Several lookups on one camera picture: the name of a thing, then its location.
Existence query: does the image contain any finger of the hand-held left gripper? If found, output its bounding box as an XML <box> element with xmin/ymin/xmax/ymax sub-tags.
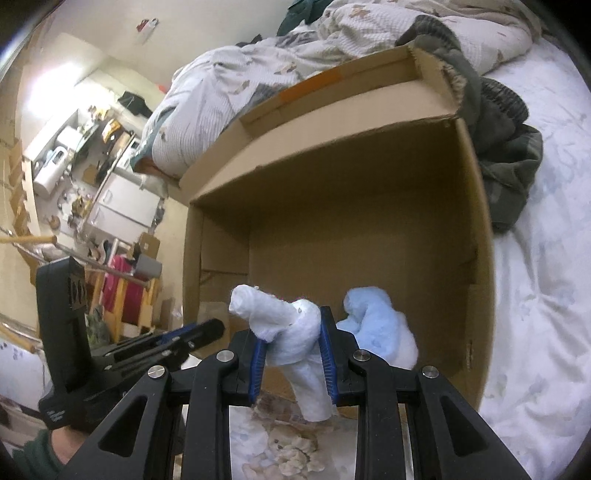
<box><xmin>115</xmin><ymin>318</ymin><xmax>226</xmax><ymax>360</ymax></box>
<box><xmin>99</xmin><ymin>344</ymin><xmax>191</xmax><ymax>376</ymax></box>

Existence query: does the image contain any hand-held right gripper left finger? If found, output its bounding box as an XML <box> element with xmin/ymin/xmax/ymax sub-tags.
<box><xmin>58</xmin><ymin>330</ymin><xmax>269</xmax><ymax>480</ymax></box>

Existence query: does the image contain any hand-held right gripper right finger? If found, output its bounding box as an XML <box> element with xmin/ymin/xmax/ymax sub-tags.
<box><xmin>318</xmin><ymin>306</ymin><xmax>532</xmax><ymax>480</ymax></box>

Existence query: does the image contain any white sock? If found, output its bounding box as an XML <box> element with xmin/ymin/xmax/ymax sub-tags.
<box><xmin>229</xmin><ymin>284</ymin><xmax>334</xmax><ymax>423</ymax></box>

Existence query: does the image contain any light blue fluffy sock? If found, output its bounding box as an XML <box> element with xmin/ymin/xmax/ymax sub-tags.
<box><xmin>336</xmin><ymin>287</ymin><xmax>419</xmax><ymax>371</ymax></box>

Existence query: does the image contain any cardboard box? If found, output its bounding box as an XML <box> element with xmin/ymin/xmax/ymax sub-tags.
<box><xmin>178</xmin><ymin>39</ymin><xmax>498</xmax><ymax>416</ymax></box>

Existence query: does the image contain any person's left forearm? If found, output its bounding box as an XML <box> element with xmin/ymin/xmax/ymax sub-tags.
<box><xmin>0</xmin><ymin>427</ymin><xmax>93</xmax><ymax>480</ymax></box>

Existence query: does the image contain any wooden clothes rack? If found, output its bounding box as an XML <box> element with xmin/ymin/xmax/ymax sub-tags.
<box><xmin>83</xmin><ymin>240</ymin><xmax>163</xmax><ymax>344</ymax></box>

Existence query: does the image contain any red hanging garment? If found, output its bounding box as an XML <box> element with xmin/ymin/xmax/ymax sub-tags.
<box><xmin>100</xmin><ymin>255</ymin><xmax>145</xmax><ymax>325</ymax></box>

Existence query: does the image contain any grey small box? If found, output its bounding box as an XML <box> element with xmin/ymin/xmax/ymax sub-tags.
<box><xmin>137</xmin><ymin>255</ymin><xmax>163</xmax><ymax>279</ymax></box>

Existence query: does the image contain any teddy bear printed blanket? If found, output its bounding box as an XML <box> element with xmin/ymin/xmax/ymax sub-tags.
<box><xmin>229</xmin><ymin>396</ymin><xmax>362</xmax><ymax>480</ymax></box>

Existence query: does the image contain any white drawer cabinet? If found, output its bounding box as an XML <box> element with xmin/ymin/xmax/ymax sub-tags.
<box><xmin>85</xmin><ymin>173</ymin><xmax>163</xmax><ymax>243</ymax></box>

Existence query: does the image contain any white kitchen appliance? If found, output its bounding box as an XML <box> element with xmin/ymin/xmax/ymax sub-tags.
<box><xmin>31</xmin><ymin>147</ymin><xmax>66</xmax><ymax>197</ymax></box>

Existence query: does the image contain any white bed sheet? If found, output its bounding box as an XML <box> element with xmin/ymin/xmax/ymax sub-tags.
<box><xmin>475</xmin><ymin>37</ymin><xmax>591</xmax><ymax>480</ymax></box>

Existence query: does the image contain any printed white duvet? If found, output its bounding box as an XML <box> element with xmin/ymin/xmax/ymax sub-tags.
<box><xmin>130</xmin><ymin>0</ymin><xmax>542</xmax><ymax>182</ymax></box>

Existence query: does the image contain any dark green jacket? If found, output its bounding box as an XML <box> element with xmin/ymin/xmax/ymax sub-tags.
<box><xmin>396</xmin><ymin>14</ymin><xmax>544</xmax><ymax>234</ymax></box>

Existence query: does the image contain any dark teal cloth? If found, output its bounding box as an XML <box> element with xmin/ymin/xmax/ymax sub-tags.
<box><xmin>276</xmin><ymin>0</ymin><xmax>334</xmax><ymax>35</ymax></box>

